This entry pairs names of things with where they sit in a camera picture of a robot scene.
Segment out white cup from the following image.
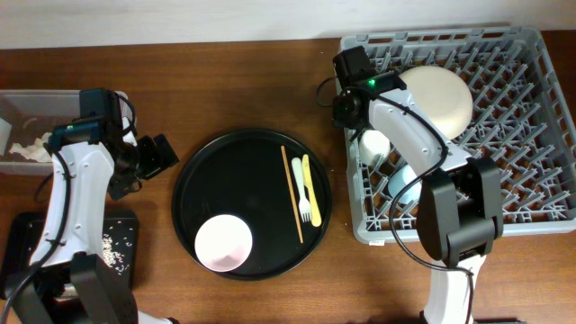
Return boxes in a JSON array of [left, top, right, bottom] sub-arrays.
[[358, 130, 391, 167]]

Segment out blue cup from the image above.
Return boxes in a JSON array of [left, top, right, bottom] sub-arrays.
[[388, 165, 422, 204]]

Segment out beige plate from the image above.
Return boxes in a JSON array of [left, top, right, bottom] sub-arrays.
[[400, 66, 473, 140]]

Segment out rice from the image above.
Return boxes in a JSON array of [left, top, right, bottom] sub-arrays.
[[103, 219, 136, 275]]

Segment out large white tissue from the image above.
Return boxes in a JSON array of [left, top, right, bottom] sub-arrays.
[[9, 132, 52, 163]]

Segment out white plastic fork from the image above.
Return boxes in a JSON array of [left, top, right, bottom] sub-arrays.
[[291, 157, 311, 222]]

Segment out pink bowl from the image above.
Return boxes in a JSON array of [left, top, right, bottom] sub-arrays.
[[194, 214, 253, 273]]

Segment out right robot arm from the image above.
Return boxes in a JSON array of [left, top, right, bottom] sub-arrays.
[[333, 46, 504, 323]]

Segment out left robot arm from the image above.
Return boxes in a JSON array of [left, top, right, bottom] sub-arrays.
[[1, 88, 179, 323]]

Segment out black rectangular tray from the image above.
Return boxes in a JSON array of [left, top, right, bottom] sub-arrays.
[[1, 210, 139, 300]]

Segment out wooden chopstick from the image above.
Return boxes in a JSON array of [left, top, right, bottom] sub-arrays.
[[281, 145, 303, 244]]

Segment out round black serving tray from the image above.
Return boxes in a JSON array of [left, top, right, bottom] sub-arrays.
[[172, 129, 332, 281]]

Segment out yellow plastic knife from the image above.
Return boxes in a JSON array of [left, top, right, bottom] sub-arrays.
[[302, 154, 321, 227]]

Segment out white label on bin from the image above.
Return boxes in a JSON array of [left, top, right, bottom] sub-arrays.
[[0, 119, 13, 156]]

